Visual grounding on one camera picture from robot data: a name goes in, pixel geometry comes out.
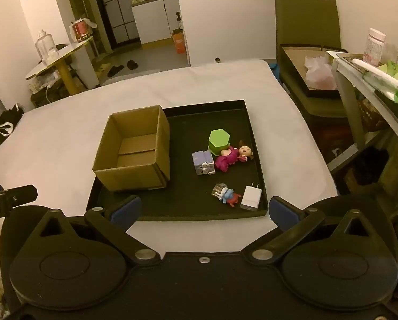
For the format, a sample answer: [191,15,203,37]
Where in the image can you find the white pink bottle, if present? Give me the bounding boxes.
[363,27,387,67]

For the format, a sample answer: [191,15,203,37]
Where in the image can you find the white bed sheet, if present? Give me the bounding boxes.
[0,58,340,254]

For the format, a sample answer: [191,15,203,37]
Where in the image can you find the round side table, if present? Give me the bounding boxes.
[25,36,96,97]

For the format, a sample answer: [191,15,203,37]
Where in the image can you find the dark clutter under table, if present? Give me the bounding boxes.
[29,69,73,108]

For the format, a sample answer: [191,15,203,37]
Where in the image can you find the green packets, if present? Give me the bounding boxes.
[374,60,398,105]

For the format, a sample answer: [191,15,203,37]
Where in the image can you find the clear glass jar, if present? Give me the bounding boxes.
[35,31,58,65]

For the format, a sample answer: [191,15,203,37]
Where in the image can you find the dark paned door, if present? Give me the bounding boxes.
[91,0,141,46]

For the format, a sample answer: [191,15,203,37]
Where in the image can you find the lavender cube toy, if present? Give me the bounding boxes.
[192,151,216,176]

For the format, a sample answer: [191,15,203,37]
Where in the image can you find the black box with plastic bag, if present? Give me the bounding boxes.
[278,43,349,99]

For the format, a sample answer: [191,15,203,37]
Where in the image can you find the brown cardboard box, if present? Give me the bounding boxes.
[92,105,171,193]

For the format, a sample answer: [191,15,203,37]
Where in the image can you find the olive green chair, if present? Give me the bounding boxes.
[274,0,350,118]

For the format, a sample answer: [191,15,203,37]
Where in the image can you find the orange carton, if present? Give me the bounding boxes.
[172,30,186,54]

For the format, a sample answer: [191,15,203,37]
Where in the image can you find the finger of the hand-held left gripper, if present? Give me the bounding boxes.
[0,184,38,213]

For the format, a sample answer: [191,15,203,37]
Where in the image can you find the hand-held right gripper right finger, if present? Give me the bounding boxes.
[268,196,370,268]

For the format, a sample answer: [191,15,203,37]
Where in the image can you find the brown-haired doll figure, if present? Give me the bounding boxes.
[237,141,255,163]

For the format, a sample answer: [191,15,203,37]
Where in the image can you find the white shelf table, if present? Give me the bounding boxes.
[326,50,398,174]

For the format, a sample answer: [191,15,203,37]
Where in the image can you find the brown basket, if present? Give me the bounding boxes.
[357,96,390,133]

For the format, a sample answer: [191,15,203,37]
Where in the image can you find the black shallow tray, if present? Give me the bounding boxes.
[85,99,269,222]

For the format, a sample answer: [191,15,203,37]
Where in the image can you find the white charger plug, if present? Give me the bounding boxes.
[241,182,261,211]

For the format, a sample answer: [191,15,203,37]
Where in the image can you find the small blue red figure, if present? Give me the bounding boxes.
[212,183,242,208]

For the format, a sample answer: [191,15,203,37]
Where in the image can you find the black bag with white print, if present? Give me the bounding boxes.
[0,104,25,149]

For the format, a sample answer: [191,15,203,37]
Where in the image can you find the white plastic bag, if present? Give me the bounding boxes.
[304,55,338,90]

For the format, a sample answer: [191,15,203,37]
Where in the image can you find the red canister in plastic bag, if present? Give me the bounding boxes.
[69,17,96,43]

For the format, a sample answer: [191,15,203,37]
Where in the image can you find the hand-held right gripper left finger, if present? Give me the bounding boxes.
[35,196,161,268]

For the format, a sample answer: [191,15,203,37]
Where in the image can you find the pink toy figure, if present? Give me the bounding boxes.
[214,145,241,173]

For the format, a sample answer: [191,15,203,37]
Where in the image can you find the green hexagonal box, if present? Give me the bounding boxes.
[207,129,232,155]

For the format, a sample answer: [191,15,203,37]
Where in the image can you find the white kitchen cabinet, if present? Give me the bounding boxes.
[131,0,181,45]

